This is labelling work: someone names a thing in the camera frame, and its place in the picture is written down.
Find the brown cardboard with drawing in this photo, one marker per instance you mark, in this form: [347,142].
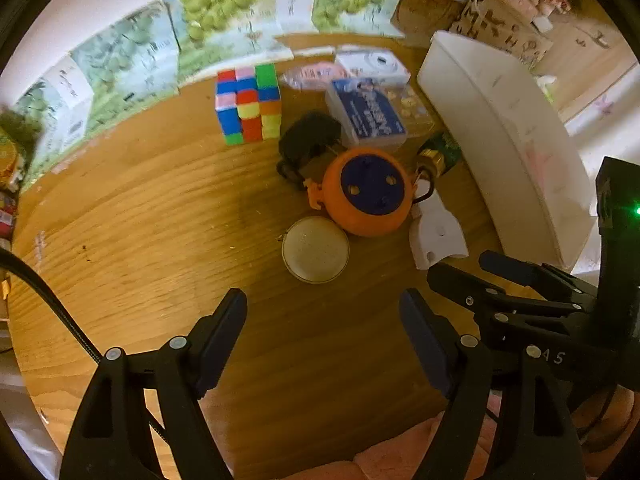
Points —
[425,12]

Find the multicoloured puzzle cube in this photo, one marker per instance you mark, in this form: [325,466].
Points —
[247,105]

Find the printed canvas bag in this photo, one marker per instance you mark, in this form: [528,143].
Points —
[500,40]

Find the yellow juice pack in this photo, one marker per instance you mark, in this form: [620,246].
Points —
[7,160]

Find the white flared plastic piece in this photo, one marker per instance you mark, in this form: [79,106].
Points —
[437,235]

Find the orange round gadget with carabiner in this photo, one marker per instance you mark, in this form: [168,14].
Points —
[365,185]

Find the red packet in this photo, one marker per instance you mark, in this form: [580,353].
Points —
[5,215]

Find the clear box with blue label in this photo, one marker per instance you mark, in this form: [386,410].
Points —
[367,110]

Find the round cream tin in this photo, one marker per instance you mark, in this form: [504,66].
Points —
[315,250]

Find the pink round case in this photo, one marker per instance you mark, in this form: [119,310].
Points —
[315,75]

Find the pink fleece clothing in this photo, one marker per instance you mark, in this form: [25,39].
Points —
[390,455]

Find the white toy camera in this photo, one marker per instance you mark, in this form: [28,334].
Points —
[370,62]

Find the white plastic bin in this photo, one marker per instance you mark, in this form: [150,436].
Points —
[500,125]

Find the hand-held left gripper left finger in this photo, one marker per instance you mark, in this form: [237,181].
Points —
[227,332]

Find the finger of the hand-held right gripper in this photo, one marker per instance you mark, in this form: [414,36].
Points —
[520,269]
[460,285]

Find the grape print cardboard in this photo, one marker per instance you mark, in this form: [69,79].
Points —
[350,0]
[130,65]

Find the black power adapter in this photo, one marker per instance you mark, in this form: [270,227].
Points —
[310,135]

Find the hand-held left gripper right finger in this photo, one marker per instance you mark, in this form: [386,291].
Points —
[425,342]

